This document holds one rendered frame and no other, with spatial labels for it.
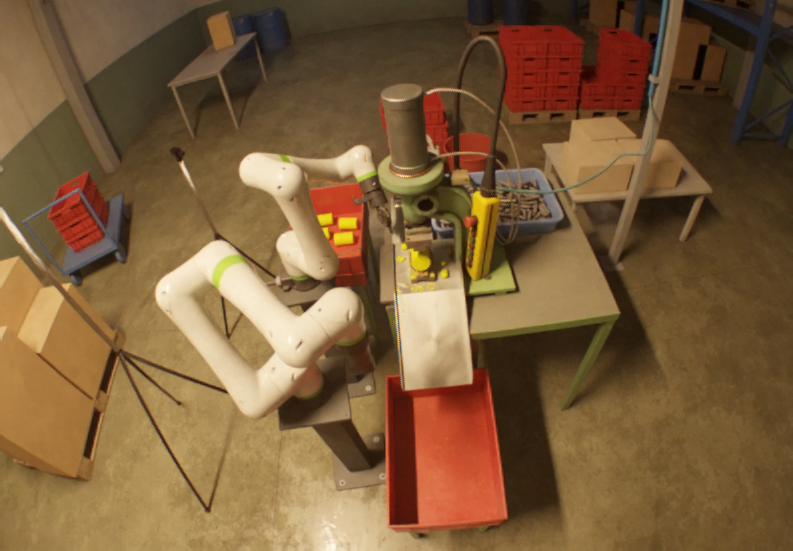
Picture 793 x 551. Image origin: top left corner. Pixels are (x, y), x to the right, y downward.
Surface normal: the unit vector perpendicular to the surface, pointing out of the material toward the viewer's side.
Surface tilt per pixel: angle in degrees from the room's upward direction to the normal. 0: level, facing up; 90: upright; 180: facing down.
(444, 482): 0
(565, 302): 0
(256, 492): 0
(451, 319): 30
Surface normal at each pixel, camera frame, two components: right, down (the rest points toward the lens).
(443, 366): -0.08, -0.25
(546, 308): -0.11, -0.69
